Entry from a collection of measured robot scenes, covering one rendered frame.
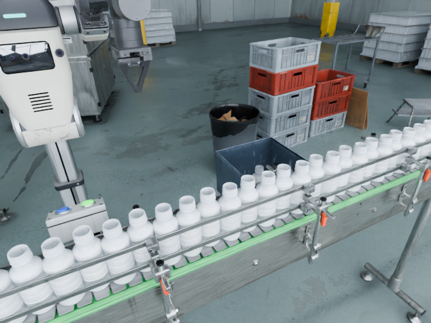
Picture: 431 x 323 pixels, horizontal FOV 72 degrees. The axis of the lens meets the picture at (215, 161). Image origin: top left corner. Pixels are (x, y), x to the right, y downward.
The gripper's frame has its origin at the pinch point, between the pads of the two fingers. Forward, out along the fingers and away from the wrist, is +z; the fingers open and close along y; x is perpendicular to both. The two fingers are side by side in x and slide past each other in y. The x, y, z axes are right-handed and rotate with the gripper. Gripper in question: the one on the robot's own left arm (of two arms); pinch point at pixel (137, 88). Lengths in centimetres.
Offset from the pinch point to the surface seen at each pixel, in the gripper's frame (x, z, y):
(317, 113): -234, 107, 175
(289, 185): -33.7, 29.0, -15.6
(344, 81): -271, 76, 176
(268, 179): -26.8, 25.1, -15.1
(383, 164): -73, 34, -16
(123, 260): 12.8, 32.7, -16.7
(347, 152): -56, 25, -14
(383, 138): -73, 25, -13
